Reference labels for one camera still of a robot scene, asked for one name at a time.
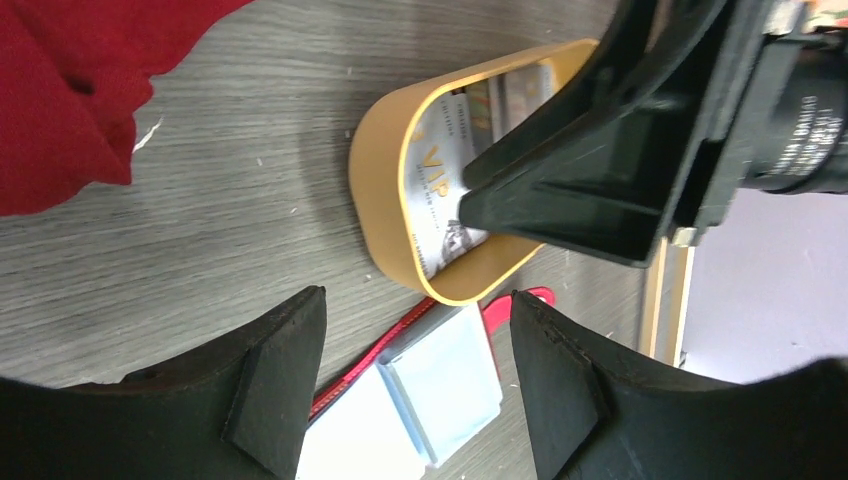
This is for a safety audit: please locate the yellow oval tray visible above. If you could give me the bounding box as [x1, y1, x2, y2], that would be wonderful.
[348, 38, 598, 306]

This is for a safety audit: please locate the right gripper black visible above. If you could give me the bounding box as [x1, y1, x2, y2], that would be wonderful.
[672, 1, 847, 247]

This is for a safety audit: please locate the wooden frame rack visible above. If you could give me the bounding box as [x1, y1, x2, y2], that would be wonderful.
[637, 238, 695, 368]

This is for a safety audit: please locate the red cloth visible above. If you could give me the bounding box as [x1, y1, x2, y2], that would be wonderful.
[1, 1, 239, 216]

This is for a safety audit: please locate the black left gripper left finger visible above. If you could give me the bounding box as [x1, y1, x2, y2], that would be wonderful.
[1, 286, 327, 479]

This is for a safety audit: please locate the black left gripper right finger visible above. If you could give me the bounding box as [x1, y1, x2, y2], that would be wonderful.
[511, 291, 847, 479]

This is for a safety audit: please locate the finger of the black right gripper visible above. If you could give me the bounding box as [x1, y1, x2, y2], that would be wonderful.
[459, 1, 769, 267]

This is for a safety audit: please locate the red card holder wallet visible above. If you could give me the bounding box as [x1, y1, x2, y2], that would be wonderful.
[294, 286, 558, 480]

